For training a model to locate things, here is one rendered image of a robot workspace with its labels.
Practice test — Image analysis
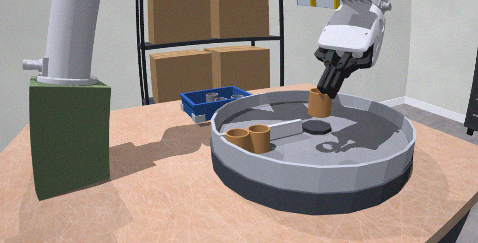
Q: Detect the bronze bushing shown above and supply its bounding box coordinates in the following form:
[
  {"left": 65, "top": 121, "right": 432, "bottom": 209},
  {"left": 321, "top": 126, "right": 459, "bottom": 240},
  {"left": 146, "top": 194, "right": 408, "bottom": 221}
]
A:
[
  {"left": 308, "top": 88, "right": 332, "bottom": 118},
  {"left": 226, "top": 128, "right": 250, "bottom": 152},
  {"left": 247, "top": 124, "right": 270, "bottom": 154}
]

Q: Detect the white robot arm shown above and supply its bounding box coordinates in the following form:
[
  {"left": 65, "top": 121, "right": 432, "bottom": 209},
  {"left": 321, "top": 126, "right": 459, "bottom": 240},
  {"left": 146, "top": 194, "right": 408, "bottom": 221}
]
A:
[{"left": 23, "top": 0, "right": 100, "bottom": 85}]

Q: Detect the grey round turntable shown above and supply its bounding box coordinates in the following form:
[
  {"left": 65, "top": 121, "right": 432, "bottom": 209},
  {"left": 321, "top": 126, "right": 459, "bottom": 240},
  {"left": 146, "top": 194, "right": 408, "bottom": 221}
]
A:
[{"left": 210, "top": 90, "right": 416, "bottom": 215}]

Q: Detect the blue open-top crate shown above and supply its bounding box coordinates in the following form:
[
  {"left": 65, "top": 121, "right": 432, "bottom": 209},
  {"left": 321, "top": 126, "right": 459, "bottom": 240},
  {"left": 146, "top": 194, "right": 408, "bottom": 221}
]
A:
[{"left": 180, "top": 86, "right": 253, "bottom": 121}]

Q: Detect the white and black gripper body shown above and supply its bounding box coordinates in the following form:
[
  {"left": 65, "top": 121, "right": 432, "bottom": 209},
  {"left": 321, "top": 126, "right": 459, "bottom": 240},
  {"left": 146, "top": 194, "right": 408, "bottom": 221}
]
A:
[{"left": 318, "top": 0, "right": 386, "bottom": 67}]

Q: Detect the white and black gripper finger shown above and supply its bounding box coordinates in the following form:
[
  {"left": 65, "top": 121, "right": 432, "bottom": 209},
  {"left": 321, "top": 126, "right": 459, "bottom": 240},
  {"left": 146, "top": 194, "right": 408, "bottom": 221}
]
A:
[
  {"left": 314, "top": 47, "right": 341, "bottom": 94},
  {"left": 323, "top": 44, "right": 374, "bottom": 99}
]

